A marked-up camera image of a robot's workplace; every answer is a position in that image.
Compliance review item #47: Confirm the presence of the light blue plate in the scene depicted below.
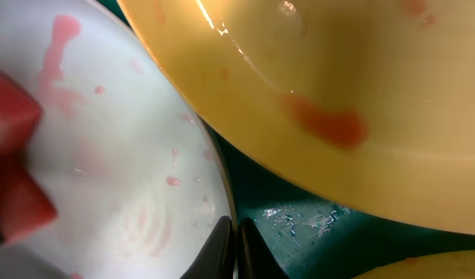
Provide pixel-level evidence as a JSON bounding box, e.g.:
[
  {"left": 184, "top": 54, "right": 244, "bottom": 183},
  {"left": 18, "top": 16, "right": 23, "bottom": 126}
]
[{"left": 0, "top": 0, "right": 233, "bottom": 279}]

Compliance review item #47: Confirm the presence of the blue plastic tray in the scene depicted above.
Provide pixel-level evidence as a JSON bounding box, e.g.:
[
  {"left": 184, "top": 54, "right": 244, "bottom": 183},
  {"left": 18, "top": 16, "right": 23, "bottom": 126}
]
[{"left": 95, "top": 0, "right": 475, "bottom": 279}]

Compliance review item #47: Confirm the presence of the red sponge with dark scourer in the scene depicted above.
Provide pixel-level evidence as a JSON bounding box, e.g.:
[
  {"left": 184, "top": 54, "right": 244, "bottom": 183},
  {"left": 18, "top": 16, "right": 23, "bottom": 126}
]
[{"left": 0, "top": 72, "right": 57, "bottom": 246}]

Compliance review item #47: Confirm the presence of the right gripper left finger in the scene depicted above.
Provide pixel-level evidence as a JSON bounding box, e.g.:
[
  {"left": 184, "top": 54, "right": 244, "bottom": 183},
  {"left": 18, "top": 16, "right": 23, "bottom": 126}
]
[{"left": 181, "top": 216, "right": 235, "bottom": 279}]

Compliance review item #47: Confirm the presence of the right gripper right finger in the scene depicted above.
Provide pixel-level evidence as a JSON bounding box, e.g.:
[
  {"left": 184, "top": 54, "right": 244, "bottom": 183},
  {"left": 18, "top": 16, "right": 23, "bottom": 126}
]
[{"left": 237, "top": 218, "right": 289, "bottom": 279}]

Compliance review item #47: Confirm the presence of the green plate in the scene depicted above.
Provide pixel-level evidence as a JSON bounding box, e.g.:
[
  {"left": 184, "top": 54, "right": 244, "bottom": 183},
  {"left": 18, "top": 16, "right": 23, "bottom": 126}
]
[
  {"left": 120, "top": 0, "right": 475, "bottom": 235},
  {"left": 355, "top": 250, "right": 475, "bottom": 279}
]

